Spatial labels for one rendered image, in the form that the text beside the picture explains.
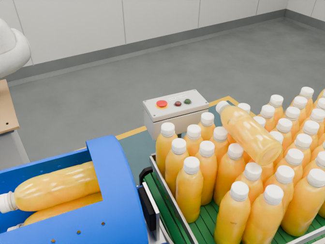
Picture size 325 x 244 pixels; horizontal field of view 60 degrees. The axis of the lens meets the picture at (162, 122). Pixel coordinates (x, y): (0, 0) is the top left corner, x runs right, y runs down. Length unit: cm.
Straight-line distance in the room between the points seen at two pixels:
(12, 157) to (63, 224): 75
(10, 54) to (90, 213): 80
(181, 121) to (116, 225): 48
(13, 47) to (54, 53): 239
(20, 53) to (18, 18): 220
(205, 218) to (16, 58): 88
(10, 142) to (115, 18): 269
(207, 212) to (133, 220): 38
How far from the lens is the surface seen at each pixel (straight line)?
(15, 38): 122
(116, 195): 54
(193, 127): 81
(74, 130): 265
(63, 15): 347
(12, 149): 123
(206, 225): 87
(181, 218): 78
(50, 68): 361
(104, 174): 55
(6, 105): 123
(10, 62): 120
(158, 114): 89
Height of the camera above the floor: 163
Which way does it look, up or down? 38 degrees down
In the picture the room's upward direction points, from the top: straight up
